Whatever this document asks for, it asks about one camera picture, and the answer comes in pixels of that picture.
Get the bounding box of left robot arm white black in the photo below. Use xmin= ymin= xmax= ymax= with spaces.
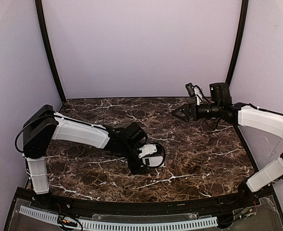
xmin=18 ymin=104 xmax=147 ymax=195

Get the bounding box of right black frame post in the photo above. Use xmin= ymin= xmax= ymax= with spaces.
xmin=225 ymin=0 xmax=249 ymax=85

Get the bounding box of white remote control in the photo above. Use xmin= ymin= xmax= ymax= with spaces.
xmin=142 ymin=155 xmax=165 ymax=168

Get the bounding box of black front rail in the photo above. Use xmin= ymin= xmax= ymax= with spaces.
xmin=45 ymin=194 xmax=243 ymax=218

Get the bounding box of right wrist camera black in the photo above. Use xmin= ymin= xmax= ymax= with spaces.
xmin=185 ymin=83 xmax=203 ymax=105

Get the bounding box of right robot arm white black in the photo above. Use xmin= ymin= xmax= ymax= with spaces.
xmin=172 ymin=83 xmax=283 ymax=193

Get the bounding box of white slotted cable duct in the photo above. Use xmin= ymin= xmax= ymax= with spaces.
xmin=18 ymin=205 xmax=218 ymax=231

